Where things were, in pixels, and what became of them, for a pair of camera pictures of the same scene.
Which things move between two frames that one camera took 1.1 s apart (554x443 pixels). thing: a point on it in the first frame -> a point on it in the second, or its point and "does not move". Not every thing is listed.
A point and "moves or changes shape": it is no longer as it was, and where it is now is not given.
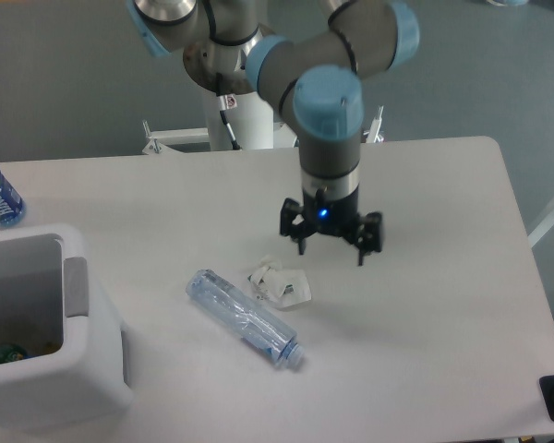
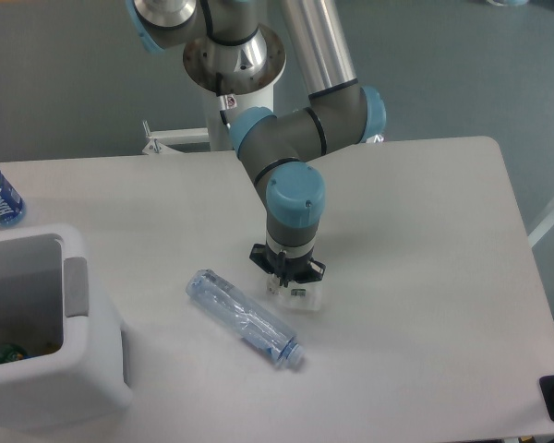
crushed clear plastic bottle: x=246 y=317 does not move
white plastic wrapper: x=279 y=286 moves or changes shape
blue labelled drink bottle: x=2 y=204 does not move
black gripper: x=338 y=216 -> x=289 y=269
